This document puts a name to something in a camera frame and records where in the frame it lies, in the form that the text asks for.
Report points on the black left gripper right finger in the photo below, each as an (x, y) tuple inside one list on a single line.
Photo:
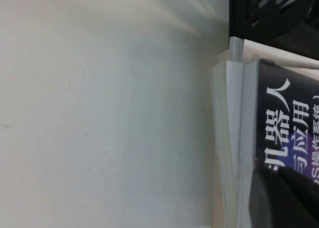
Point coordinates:
[(306, 203)]

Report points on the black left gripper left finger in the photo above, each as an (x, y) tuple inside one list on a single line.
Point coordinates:
[(269, 213)]

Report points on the navy robot book orange swoosh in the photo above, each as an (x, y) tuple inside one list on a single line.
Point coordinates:
[(281, 138)]

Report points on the white book with dark panel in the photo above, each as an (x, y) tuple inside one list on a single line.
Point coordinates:
[(274, 53)]

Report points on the black mesh book stand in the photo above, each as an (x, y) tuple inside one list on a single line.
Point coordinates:
[(274, 14)]

